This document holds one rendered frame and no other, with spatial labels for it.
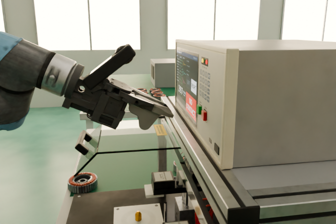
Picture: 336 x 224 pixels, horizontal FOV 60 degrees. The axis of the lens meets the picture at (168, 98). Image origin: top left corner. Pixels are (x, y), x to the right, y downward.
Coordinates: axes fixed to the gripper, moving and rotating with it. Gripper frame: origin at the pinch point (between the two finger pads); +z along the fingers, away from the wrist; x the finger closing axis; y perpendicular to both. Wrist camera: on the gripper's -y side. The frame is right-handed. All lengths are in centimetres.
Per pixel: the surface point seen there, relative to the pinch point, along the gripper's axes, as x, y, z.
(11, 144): -294, 168, -79
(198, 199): 11.6, 11.4, 9.7
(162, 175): -20.8, 23.4, 12.8
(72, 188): -44, 50, -9
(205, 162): 11.5, 4.3, 7.6
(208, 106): 5.5, -4.4, 5.7
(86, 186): -43, 47, -4
